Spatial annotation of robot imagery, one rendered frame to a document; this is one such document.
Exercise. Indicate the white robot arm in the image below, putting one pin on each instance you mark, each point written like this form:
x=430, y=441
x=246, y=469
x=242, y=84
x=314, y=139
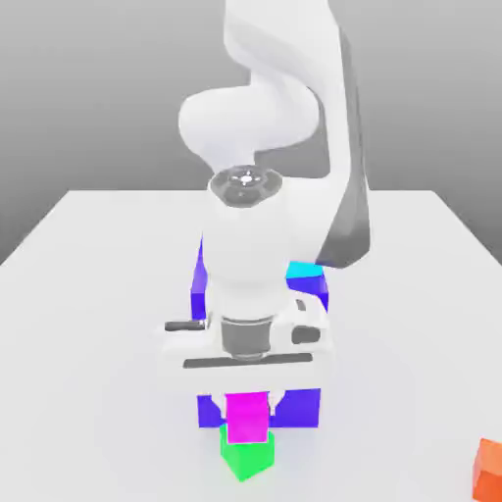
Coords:
x=251, y=251

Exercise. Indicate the large orange box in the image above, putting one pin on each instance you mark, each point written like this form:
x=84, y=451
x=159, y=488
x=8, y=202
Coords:
x=489, y=474

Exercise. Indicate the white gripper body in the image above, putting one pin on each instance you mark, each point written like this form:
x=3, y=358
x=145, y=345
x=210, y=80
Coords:
x=251, y=378

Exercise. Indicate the small magenta cube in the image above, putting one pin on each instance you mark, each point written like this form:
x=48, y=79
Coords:
x=247, y=417

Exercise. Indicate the small cyan cube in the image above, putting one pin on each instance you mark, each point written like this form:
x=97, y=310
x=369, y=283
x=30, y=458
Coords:
x=304, y=270

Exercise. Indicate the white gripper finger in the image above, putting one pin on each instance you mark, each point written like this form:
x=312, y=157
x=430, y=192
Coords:
x=273, y=400
x=221, y=404

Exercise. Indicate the small green cube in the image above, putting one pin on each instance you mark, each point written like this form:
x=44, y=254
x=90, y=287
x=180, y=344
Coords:
x=247, y=459

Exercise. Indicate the large blue box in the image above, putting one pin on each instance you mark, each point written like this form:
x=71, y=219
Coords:
x=298, y=408

